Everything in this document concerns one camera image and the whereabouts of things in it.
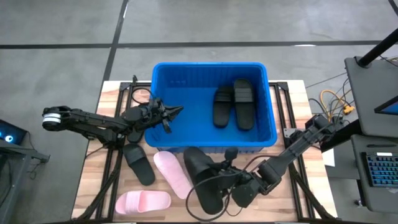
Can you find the blue plastic bin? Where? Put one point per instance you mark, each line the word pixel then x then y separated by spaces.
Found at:
pixel 192 124

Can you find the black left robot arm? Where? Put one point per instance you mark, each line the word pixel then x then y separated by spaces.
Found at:
pixel 93 124

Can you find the grey side table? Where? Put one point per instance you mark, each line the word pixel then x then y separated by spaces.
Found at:
pixel 367 93

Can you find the black caster wheel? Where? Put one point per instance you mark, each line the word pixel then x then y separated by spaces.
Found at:
pixel 359 203

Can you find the black aluminium rail frame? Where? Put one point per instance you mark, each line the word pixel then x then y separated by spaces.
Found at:
pixel 280 107
pixel 114 193

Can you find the computer with blue light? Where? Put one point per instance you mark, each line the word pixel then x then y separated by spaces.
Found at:
pixel 12 133

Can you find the large black slide sandal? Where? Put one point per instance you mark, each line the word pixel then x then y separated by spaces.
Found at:
pixel 202 189
pixel 244 115
pixel 222 112

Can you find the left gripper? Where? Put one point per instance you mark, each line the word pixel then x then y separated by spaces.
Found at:
pixel 152 113

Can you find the black diagonal beam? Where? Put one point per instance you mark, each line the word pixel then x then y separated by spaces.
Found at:
pixel 345 133

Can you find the small black slide sandal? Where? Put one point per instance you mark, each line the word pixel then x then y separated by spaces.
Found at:
pixel 136 137
pixel 140 165

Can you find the black tablet blue screen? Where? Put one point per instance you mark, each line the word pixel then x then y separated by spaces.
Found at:
pixel 391 108

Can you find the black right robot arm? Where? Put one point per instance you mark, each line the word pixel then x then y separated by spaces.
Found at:
pixel 295 146

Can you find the grey keyboard desk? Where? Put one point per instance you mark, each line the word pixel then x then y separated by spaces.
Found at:
pixel 373 202

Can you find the white paper sheet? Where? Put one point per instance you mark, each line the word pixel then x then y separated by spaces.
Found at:
pixel 329 157

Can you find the pink slide sandal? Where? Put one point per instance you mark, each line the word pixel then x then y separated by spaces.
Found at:
pixel 143 202
pixel 169 172

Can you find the black metal pole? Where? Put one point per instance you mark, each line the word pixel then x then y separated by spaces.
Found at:
pixel 377 48

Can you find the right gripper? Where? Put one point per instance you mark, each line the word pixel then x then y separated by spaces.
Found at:
pixel 242 186

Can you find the silver metal bracket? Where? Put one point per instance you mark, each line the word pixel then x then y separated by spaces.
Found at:
pixel 289 132

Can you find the backlit computer keyboard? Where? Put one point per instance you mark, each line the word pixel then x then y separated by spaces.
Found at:
pixel 382 169

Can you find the black metal stand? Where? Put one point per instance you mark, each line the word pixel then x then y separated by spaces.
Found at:
pixel 18 152

